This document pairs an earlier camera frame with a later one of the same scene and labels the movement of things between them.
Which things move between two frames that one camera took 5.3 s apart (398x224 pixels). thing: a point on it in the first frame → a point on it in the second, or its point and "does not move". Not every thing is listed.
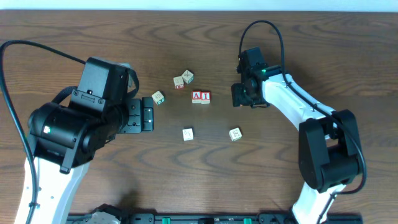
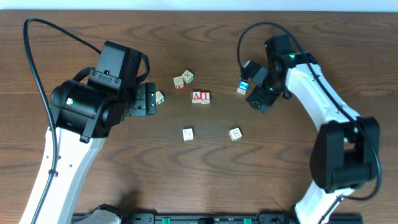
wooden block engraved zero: [158, 98] does not move
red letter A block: [196, 96] does not move
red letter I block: [205, 98] does not move
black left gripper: [147, 114] → [144, 99]
